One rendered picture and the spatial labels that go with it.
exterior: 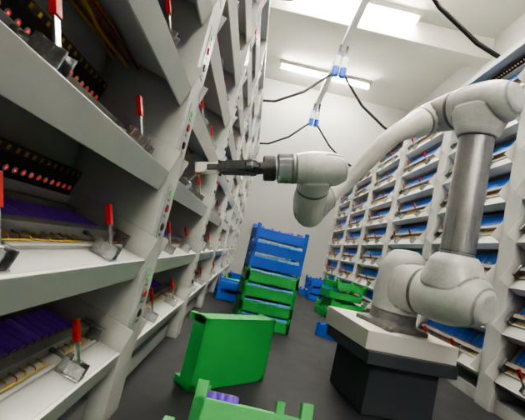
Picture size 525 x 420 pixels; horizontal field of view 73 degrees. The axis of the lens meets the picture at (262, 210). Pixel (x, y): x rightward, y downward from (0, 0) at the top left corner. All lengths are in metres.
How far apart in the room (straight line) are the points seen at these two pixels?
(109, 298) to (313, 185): 0.61
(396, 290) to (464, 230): 0.29
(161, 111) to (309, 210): 0.54
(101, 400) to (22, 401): 0.29
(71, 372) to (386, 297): 0.97
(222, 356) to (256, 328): 0.14
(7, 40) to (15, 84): 0.04
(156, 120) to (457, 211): 0.90
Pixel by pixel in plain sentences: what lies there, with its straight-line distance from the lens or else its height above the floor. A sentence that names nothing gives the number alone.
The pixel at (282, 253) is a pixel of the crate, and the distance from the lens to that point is 1.98.
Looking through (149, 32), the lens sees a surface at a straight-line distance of 0.61.
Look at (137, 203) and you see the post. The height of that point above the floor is 0.46.
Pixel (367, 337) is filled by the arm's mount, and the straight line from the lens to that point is 1.20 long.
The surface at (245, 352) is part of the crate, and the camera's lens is 1.19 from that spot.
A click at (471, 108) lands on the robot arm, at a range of 1.29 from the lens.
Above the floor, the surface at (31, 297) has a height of 0.32.
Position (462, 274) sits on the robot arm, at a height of 0.48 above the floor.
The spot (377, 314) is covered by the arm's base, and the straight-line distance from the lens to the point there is 1.33.
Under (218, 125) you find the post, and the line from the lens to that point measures 1.55.
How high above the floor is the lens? 0.42
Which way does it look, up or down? 6 degrees up
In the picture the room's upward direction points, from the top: 13 degrees clockwise
